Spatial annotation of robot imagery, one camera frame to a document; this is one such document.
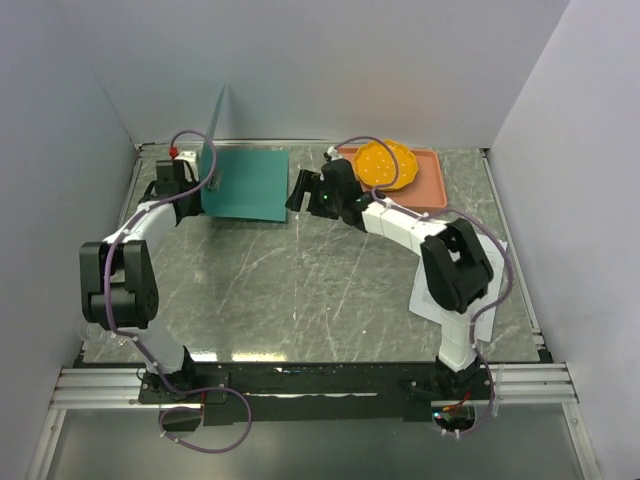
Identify teal file folder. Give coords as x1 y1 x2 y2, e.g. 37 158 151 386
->
199 83 291 224

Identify aluminium frame rail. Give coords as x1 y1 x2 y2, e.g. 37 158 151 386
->
50 363 578 409

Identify printed paper sheet bottom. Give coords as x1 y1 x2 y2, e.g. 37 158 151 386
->
409 211 513 343

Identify orange dotted plate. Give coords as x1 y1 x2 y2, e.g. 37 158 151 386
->
353 140 419 191

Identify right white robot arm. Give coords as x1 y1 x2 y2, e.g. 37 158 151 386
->
286 159 494 399

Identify pink rectangular tray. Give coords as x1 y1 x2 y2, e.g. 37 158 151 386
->
338 145 448 213

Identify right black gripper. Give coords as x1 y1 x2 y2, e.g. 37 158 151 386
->
284 171 342 221

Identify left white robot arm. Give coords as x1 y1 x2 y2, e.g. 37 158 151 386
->
79 151 202 402

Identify silver folder clip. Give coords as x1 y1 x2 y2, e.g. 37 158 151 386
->
208 172 222 191

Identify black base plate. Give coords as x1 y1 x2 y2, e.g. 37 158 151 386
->
138 361 491 426

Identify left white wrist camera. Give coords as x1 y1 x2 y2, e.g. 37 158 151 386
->
168 145 199 181

